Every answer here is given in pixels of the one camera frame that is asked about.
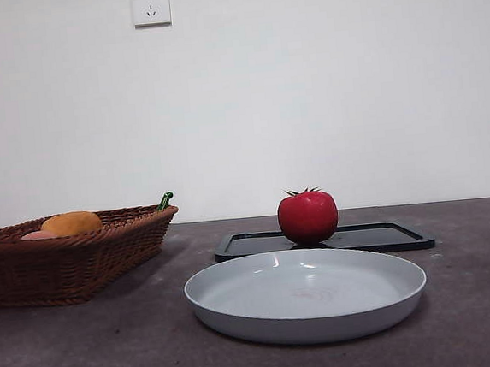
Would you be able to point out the black rectangular tray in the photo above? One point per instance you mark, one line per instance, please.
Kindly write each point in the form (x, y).
(382, 236)

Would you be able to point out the grey round plate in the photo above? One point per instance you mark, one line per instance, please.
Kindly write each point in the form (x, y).
(307, 302)

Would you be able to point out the red tomato with green stem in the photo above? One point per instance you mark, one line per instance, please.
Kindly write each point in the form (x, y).
(308, 216)

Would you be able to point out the white wall socket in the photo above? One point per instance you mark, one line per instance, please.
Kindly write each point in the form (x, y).
(151, 7)

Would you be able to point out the brown woven wicker basket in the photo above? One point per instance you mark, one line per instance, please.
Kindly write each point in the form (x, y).
(63, 268)

